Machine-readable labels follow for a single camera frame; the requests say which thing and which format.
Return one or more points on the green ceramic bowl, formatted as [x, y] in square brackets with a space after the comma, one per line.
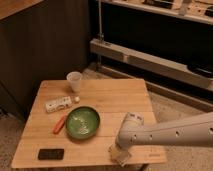
[82, 122]

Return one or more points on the metal shelf rack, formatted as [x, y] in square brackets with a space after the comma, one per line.
[173, 54]

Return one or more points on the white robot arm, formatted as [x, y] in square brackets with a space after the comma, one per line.
[190, 131]

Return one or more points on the dark wooden cabinet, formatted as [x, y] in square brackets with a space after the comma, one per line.
[43, 42]

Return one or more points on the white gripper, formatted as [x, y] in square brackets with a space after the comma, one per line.
[123, 145]

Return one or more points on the clear plastic cup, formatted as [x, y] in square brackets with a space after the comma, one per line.
[74, 79]

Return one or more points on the wooden table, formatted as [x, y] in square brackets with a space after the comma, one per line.
[112, 99]

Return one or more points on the orange carrot toy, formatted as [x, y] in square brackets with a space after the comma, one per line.
[59, 125]

